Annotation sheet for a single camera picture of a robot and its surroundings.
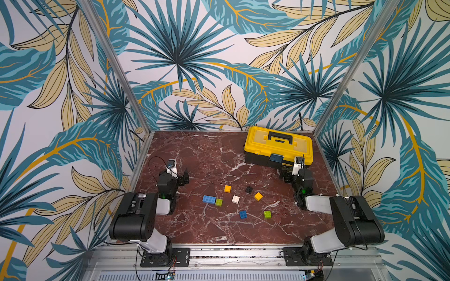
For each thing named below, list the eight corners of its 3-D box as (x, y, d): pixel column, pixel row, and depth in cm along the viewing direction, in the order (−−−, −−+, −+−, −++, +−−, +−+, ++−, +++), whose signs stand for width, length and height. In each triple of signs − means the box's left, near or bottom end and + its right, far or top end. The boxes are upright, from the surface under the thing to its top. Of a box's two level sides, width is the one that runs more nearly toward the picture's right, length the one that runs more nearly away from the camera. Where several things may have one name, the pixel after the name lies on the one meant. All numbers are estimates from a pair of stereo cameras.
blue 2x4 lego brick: (202, 202, 91) (201, 201, 89) (203, 196, 93) (203, 194, 91) (214, 204, 90) (214, 203, 89) (216, 198, 92) (216, 196, 91)
